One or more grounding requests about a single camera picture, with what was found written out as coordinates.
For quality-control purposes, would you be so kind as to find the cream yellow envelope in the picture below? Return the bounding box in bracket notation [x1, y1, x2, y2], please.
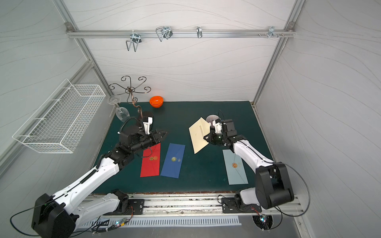
[189, 118, 210, 154]

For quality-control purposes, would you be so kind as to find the light teal envelope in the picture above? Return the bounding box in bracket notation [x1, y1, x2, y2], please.
[223, 150, 248, 185]

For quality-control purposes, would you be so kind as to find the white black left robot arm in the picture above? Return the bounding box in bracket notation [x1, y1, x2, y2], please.
[31, 125, 168, 238]

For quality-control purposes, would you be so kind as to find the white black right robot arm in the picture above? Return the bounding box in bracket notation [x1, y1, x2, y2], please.
[203, 117, 295, 211]

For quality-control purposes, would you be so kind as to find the red envelope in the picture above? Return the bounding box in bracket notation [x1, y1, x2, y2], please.
[140, 143, 161, 178]

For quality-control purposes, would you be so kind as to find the blue envelope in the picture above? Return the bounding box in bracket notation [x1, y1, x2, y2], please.
[160, 143, 186, 179]

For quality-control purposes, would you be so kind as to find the pink striped glass bowl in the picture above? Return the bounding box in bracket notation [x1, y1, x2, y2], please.
[205, 115, 220, 125]

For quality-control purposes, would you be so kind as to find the clear wine glass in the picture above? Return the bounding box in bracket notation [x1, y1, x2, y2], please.
[108, 95, 130, 123]

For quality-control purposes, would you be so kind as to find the orange bowl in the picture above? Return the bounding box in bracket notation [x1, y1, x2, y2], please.
[149, 96, 164, 108]

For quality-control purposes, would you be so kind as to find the copper wine glass stand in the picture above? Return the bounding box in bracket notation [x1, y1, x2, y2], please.
[109, 75, 152, 119]

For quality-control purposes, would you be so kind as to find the white vented strip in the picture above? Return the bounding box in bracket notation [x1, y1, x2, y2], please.
[79, 216, 242, 230]

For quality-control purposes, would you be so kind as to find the small green circuit board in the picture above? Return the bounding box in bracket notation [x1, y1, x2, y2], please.
[115, 218, 129, 227]

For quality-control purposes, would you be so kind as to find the metal double hook left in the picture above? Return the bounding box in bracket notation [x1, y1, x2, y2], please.
[126, 33, 142, 52]

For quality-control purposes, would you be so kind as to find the metal double hook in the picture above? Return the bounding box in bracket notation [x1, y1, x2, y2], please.
[126, 33, 142, 52]
[155, 26, 173, 42]

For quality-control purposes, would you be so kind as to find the small metal hook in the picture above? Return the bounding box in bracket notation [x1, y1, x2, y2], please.
[196, 26, 202, 39]

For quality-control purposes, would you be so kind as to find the metal double hook middle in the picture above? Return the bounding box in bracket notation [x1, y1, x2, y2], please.
[155, 26, 173, 42]

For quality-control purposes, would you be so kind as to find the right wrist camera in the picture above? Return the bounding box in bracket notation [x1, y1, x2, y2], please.
[213, 120, 222, 134]

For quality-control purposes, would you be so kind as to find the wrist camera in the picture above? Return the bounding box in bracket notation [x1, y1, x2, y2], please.
[213, 120, 222, 134]
[142, 111, 154, 135]

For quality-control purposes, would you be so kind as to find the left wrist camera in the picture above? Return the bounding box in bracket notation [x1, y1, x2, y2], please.
[142, 111, 154, 135]

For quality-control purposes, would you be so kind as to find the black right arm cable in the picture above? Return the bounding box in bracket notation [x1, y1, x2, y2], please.
[275, 163, 311, 217]

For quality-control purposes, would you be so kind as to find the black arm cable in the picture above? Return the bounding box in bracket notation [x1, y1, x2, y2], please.
[9, 205, 42, 238]
[275, 163, 311, 217]

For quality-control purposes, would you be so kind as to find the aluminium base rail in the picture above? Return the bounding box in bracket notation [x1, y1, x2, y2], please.
[61, 193, 304, 218]

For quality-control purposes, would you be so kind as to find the white wire basket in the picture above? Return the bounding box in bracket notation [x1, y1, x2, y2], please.
[12, 79, 105, 154]

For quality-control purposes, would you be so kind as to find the metal bracket hook right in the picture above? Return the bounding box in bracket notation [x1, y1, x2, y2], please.
[258, 26, 284, 39]

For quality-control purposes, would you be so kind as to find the aluminium overhead rail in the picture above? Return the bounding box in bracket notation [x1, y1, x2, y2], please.
[66, 28, 296, 39]

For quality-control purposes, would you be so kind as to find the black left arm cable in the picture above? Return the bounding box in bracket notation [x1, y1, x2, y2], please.
[9, 205, 42, 238]

